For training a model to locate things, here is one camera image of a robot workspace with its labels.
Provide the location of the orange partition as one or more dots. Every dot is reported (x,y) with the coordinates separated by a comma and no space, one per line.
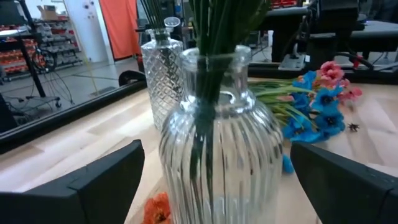
(119,28)

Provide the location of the loose blue petal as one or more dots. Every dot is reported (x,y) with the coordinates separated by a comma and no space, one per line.
(287,164)

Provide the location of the grey metal bracket plate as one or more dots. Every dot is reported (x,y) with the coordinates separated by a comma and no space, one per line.
(292,63)

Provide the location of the shelf with red bins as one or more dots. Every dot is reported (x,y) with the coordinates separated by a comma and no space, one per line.
(12,57)

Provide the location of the diamond-cut clear glass vase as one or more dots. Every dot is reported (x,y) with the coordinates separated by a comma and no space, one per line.
(161,77)

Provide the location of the clear plastic cup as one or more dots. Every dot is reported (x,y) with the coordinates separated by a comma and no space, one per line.
(172,22)

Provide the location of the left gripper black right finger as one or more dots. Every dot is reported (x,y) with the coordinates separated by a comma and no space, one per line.
(348,193)

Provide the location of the white pillar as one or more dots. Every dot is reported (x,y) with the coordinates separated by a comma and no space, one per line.
(90,31)

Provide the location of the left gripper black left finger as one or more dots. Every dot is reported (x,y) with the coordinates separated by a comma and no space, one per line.
(77,202)

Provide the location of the ribbed clear glass vase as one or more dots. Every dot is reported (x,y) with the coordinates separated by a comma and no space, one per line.
(236,155)

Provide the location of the dark grey desk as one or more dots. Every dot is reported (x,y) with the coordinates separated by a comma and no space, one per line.
(379,34)

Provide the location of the cardboard box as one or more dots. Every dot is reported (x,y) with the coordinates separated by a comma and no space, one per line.
(49,14)

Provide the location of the small dark flower centre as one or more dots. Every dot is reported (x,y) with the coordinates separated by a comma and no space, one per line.
(353,127)

